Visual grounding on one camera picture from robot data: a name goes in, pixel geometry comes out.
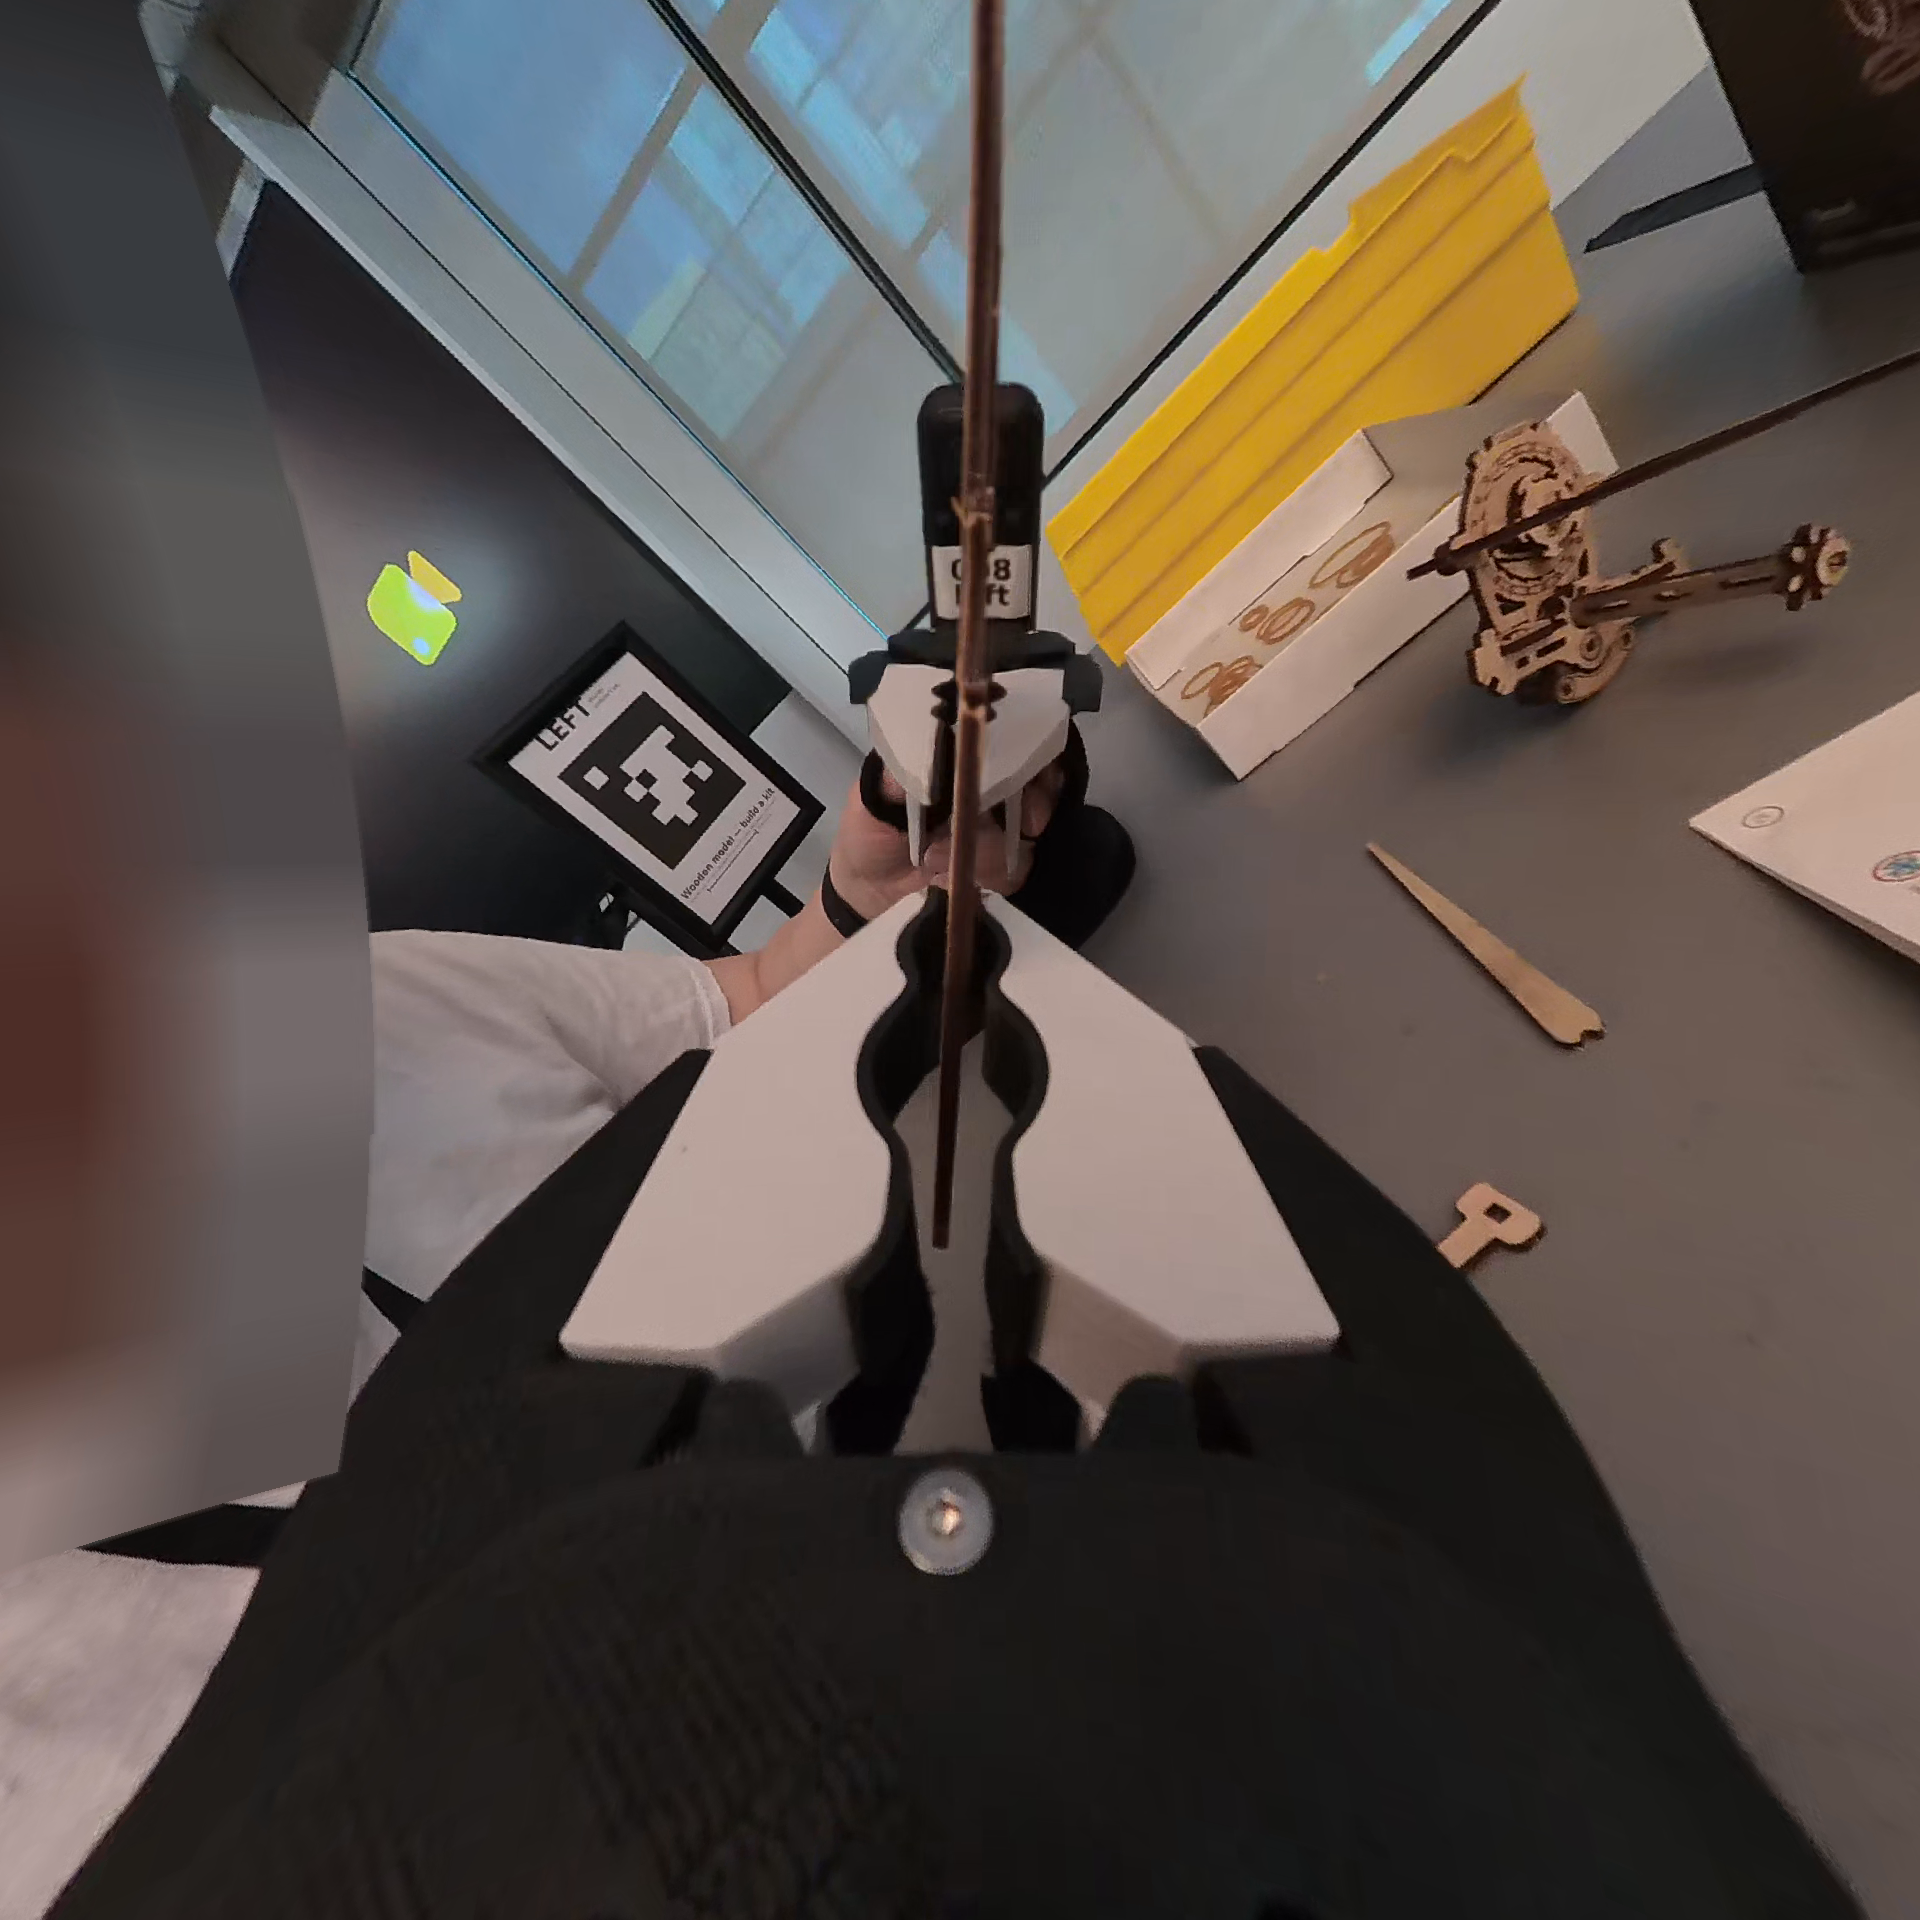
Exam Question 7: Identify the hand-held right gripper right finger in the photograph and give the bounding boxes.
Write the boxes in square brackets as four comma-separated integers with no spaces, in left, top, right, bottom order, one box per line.
[972,897,1339,1453]

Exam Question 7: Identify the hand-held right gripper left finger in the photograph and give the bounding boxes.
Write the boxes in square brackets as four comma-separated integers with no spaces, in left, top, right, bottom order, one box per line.
[559,893,946,1453]

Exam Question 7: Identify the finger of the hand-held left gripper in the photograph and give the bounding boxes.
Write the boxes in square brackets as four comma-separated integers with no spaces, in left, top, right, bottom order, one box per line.
[959,667,1074,886]
[866,667,953,873]

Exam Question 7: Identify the laser-cut wooden parts sheet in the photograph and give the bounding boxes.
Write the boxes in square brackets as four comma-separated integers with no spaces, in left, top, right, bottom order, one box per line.
[931,0,1004,1250]

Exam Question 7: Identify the pointed wooden stick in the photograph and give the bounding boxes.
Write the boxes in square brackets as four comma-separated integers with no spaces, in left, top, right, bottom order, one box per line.
[1364,843,1604,1048]

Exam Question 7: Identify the person's left forearm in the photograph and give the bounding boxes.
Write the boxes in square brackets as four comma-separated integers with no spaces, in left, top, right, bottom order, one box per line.
[705,897,902,1029]

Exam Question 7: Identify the wooden gear model assembly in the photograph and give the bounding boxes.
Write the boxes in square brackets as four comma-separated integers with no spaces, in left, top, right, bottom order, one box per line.
[1407,353,1920,707]

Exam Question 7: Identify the black model kit box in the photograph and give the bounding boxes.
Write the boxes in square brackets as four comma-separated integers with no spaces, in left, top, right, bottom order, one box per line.
[1697,0,1920,275]

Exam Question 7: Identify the framed marker sign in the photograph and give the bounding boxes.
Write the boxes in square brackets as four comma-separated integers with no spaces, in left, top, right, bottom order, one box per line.
[471,621,827,963]

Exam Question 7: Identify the pile of wooden rings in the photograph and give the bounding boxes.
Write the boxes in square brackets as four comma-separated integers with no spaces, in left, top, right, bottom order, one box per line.
[1177,516,1396,707]

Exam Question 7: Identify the white cardboard tray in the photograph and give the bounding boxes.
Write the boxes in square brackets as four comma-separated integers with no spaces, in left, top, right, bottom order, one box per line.
[1125,393,1618,782]

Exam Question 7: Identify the wooden key-shaped part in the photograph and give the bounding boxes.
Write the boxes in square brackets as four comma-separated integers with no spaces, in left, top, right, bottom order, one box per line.
[1435,1182,1545,1273]

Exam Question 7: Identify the yellow plastic bin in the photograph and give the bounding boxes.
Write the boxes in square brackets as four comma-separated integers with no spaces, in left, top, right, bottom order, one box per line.
[1045,75,1579,665]

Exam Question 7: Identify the grey framed window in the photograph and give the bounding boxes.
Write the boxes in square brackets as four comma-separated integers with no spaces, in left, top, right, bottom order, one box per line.
[142,0,1502,634]

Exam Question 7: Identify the yellow green sticker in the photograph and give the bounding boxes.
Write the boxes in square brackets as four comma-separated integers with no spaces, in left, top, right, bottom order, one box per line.
[367,550,463,670]

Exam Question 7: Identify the illustrated instruction booklet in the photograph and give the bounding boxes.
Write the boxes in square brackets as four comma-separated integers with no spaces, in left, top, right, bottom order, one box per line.
[1689,693,1920,963]

